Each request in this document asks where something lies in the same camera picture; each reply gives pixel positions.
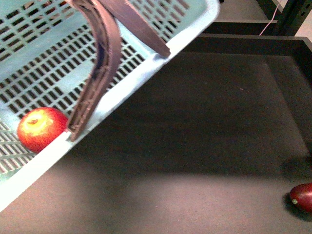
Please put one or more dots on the dark red mango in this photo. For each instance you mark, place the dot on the dark red mango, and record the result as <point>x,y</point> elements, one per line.
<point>301,197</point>

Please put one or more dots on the black metal shelf rack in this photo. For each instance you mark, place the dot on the black metal shelf rack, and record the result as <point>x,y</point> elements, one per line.
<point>264,17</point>

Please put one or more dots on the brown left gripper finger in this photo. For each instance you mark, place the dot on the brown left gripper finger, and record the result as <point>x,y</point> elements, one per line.
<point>108,49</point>

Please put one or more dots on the red yellow apple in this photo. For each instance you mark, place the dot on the red yellow apple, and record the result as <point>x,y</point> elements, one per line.
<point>38,128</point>

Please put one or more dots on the black table tray rim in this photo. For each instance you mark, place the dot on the black table tray rim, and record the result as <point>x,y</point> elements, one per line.
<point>299,48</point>

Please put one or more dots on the light green plastic basket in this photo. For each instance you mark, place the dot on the light green plastic basket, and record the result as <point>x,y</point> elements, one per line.
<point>46,54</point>

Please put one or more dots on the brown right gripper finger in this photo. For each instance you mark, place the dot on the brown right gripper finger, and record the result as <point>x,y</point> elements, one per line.
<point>125,13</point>

